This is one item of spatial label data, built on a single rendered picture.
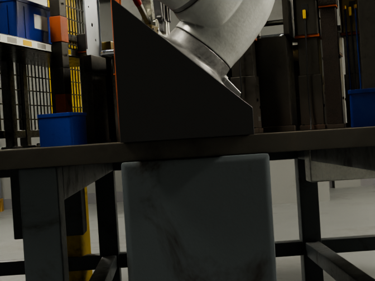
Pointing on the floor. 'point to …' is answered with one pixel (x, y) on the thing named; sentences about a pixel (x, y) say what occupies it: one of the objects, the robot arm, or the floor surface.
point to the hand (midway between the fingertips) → (163, 32)
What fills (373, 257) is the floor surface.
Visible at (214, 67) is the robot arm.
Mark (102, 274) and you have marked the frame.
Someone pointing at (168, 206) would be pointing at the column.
